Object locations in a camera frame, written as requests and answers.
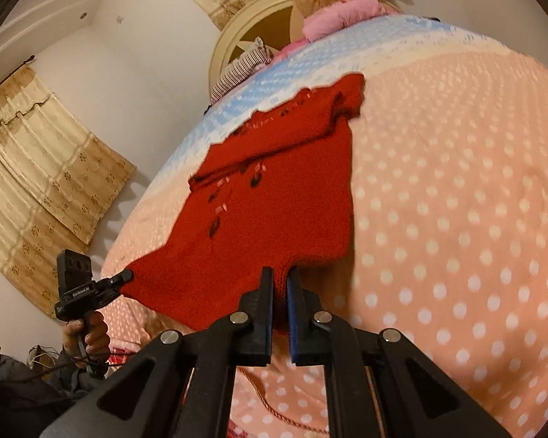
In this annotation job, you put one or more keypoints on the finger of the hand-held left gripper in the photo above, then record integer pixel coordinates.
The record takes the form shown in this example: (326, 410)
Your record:
(118, 282)

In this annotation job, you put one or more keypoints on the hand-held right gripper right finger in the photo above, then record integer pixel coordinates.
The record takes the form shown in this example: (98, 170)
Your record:
(294, 324)

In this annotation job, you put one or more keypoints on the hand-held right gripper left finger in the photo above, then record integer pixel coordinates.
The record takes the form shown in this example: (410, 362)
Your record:
(265, 324)

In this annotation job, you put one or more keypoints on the red knitted sweater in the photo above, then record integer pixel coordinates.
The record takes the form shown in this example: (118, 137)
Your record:
(278, 200)

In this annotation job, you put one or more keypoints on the person's left forearm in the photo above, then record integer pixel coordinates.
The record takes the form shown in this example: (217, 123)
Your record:
(27, 397)

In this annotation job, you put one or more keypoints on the person's left hand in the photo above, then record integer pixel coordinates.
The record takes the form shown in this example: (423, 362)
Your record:
(98, 335)

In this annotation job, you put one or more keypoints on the beige patterned window curtain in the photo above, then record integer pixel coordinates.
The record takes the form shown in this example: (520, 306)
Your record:
(41, 169)

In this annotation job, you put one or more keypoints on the polka dot bedspread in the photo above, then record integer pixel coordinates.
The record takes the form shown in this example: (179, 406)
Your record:
(438, 191)

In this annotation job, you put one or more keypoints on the striped pillow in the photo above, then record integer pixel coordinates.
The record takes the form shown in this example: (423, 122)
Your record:
(242, 68)

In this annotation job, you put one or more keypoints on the cream wooden headboard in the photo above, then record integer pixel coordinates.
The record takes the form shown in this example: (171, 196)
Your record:
(237, 36)

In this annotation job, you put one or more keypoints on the pink printed cloth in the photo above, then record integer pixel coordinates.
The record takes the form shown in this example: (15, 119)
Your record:
(290, 49)

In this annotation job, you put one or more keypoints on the pink pillow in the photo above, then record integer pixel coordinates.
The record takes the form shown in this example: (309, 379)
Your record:
(342, 13)

